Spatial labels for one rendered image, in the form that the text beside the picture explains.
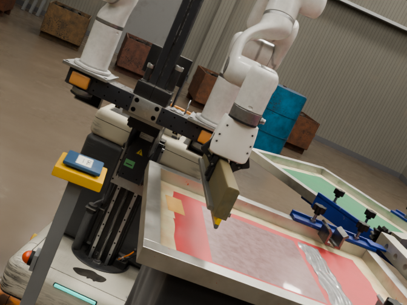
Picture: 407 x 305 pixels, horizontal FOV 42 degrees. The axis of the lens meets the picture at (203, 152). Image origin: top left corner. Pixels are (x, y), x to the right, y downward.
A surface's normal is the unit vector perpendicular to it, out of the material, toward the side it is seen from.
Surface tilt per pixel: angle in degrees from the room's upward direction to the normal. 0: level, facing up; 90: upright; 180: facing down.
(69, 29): 90
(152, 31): 75
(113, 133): 90
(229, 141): 93
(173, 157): 90
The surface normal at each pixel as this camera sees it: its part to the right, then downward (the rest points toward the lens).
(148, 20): 0.01, -0.03
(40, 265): 0.07, 0.28
